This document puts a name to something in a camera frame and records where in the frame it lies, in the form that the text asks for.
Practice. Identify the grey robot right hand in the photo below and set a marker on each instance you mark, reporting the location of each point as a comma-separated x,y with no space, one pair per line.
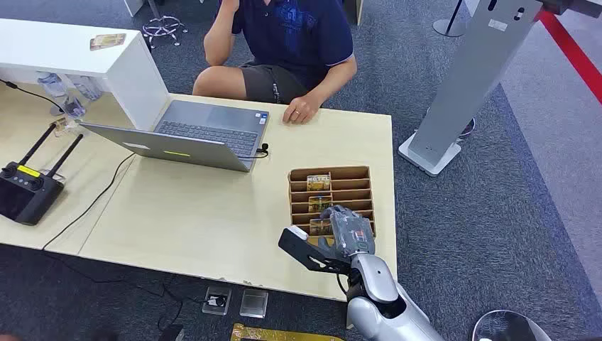
352,233

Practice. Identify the gold hotel card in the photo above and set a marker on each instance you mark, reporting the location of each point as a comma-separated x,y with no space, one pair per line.
320,228
319,203
319,182
107,41

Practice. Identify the round glossy robot base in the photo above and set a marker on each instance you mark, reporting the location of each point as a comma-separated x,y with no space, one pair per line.
510,327

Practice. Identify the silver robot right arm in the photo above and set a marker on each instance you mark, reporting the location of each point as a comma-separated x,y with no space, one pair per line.
381,301

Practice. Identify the person's right forearm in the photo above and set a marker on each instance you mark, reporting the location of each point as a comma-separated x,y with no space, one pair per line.
218,40

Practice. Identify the person's left forearm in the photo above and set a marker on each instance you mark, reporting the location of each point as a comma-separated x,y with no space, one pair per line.
331,82

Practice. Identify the brown cardboard card holder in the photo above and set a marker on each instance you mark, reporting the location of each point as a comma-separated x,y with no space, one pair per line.
348,186

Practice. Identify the person's left hand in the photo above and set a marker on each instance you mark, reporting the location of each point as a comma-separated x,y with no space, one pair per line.
298,110

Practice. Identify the clear empty floor box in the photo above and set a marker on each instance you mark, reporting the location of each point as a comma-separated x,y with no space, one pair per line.
254,303

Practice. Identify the black plug in laptop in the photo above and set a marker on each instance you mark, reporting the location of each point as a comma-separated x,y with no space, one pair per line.
263,149

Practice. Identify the gold patterned board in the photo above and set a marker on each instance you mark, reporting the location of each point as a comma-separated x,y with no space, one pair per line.
273,334

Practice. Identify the clear floor box with plug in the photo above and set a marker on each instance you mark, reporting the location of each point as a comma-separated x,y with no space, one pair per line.
217,300

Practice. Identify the grey open laptop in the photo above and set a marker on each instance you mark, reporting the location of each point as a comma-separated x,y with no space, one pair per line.
207,129

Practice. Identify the grey kiosk stand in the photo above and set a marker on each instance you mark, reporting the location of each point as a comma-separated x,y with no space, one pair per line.
470,75

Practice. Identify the black power adapter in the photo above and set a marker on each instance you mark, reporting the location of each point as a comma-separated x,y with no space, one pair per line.
173,333

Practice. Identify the chrome stool base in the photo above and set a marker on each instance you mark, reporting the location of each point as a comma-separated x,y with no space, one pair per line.
162,27

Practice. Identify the red barrier belt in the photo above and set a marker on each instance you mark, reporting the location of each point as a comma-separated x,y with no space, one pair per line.
571,54

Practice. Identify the clear plastic bottle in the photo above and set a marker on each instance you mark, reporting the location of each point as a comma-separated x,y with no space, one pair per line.
87,87
52,84

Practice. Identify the small clear glass stand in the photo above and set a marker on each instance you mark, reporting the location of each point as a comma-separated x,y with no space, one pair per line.
70,110

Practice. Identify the black remote controller with antennas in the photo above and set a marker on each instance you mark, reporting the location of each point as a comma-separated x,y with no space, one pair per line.
26,190

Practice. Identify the white desk shelf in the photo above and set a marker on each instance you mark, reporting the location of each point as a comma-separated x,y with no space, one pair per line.
70,52

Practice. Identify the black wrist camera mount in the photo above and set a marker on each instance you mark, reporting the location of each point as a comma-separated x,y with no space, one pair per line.
301,249

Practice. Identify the stanchion post with base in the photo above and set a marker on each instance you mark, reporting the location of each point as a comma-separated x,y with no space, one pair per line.
449,26

